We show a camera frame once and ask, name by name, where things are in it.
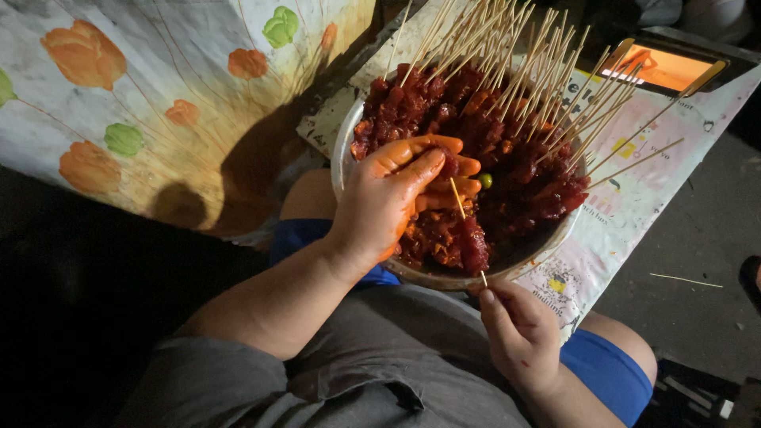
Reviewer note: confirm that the person's left hand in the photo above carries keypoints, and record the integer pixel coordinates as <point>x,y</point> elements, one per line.
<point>371,205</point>

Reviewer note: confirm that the person's right hand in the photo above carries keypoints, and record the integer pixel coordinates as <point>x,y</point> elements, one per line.
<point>526,342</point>

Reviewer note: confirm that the single bamboo skewer with meat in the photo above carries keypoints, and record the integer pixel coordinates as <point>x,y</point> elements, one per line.
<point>457,199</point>

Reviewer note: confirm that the red marinated meat piece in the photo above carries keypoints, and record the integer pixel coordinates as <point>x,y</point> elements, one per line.
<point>449,164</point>

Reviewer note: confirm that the person's left leg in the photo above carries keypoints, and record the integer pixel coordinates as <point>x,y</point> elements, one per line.
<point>306,193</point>

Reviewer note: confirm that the person's leg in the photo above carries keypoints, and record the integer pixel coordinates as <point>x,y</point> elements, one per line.
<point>624,339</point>
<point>306,193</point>

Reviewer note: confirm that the blue shorts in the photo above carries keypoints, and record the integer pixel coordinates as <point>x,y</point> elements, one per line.
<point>606,374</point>

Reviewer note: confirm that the round metal bowl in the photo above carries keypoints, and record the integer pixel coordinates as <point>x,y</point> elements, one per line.
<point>535,252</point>

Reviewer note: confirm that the person's right leg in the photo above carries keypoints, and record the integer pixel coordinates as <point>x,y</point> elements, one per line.
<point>624,339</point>

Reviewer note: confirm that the small green chili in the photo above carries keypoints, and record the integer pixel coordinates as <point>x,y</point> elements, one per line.
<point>486,180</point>

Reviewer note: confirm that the heap of red marinated meat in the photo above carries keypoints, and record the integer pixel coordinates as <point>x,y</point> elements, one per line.
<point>529,178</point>

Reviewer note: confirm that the grey shirt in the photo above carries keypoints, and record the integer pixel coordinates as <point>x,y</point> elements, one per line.
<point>368,368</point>

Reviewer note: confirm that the printed paper sheet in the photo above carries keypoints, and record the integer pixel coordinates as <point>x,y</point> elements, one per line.
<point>624,208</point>

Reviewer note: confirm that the loose bamboo stick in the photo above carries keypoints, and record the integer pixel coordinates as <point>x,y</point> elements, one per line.
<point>683,280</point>

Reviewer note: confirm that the bundle of bamboo skewers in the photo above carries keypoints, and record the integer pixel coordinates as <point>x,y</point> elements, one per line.
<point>523,65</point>

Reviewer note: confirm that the floral patterned cloth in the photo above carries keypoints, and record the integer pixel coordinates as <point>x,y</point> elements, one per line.
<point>148,101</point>

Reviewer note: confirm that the pale grey cloth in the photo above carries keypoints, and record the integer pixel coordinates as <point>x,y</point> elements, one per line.
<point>695,15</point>

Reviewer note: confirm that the smartphone with gold frame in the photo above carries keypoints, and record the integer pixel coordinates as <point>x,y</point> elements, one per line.
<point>666,68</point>

